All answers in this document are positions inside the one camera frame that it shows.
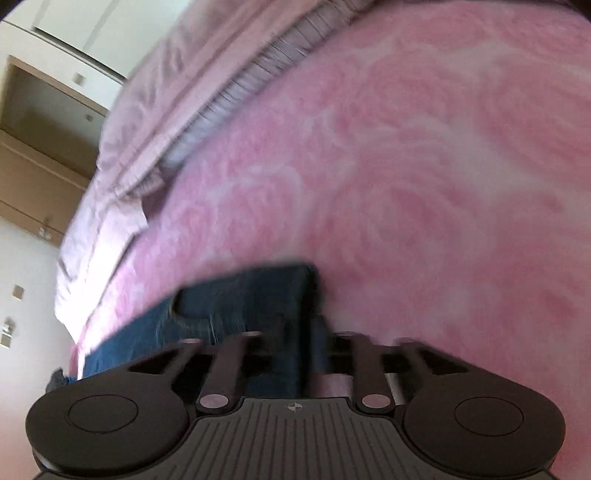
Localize pink floral blanket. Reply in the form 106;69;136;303
69;0;591;480

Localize wooden doorway frame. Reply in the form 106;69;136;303
0;55;109;134

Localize dark grey cloth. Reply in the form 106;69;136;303
48;369;77;393

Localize wooden door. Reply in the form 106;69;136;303
0;131;90;236

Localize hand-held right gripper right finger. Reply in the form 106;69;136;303
330;333;469;414

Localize blue denim jeans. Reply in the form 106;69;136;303
83;262;331;400

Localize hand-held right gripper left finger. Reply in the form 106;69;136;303
126;323;284;414

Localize white ribbed pillow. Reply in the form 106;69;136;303
159;9;356;185

